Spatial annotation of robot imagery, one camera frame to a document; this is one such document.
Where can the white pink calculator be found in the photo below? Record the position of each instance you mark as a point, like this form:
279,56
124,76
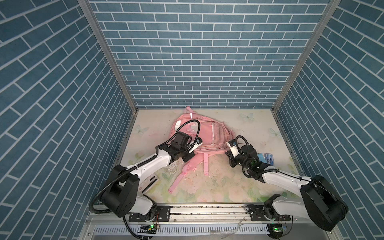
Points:
149,182

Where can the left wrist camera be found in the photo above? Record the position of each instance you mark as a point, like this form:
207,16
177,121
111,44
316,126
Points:
198,142

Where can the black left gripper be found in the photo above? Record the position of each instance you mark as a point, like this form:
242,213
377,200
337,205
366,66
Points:
187,157

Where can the pink student backpack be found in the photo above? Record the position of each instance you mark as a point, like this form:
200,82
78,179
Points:
215,136

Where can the blue box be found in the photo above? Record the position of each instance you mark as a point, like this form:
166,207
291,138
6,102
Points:
261,157

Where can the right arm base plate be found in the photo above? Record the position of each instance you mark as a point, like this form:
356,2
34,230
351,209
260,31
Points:
265,213

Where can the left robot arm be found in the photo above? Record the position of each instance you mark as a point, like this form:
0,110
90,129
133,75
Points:
121,195

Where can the right corner aluminium post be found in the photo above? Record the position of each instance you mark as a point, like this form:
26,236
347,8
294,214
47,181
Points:
318,30

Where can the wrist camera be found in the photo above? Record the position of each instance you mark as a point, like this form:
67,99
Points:
198,142
232,144

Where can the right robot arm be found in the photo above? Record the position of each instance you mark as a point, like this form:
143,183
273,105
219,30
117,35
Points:
317,200

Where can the corner aluminium post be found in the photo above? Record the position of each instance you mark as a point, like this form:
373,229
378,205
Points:
92,20
318,30

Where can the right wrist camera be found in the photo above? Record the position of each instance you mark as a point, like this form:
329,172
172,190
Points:
232,144

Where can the left corner aluminium post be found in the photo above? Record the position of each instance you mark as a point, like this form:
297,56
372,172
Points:
92,20

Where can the blue pencil case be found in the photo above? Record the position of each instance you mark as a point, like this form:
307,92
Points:
269,159

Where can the aluminium front rail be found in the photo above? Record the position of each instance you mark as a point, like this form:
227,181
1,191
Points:
198,220

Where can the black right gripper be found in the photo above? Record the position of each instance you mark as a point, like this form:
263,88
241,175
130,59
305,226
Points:
231,159

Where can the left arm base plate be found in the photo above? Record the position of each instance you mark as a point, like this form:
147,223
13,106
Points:
157,214

